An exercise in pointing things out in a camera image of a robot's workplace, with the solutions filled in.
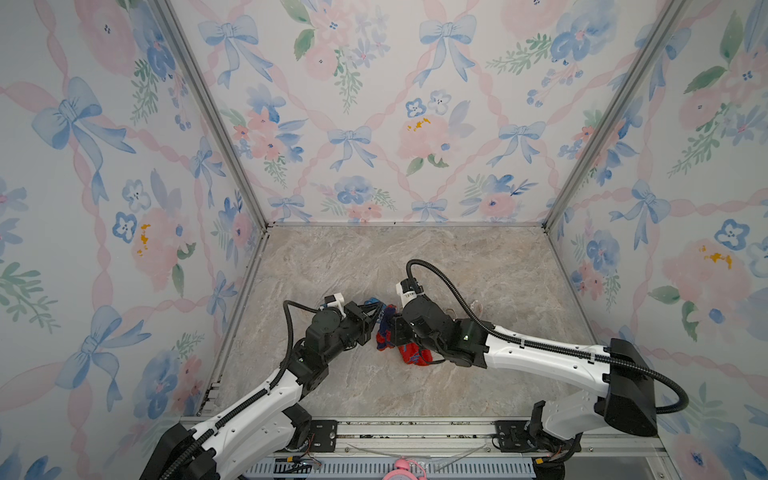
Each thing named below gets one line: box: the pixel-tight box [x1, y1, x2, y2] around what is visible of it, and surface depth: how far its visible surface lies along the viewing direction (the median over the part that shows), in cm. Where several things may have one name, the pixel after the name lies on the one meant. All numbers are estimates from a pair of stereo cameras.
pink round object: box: [383, 458, 427, 480], surface depth 69 cm
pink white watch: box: [470, 300, 484, 319], surface depth 99 cm
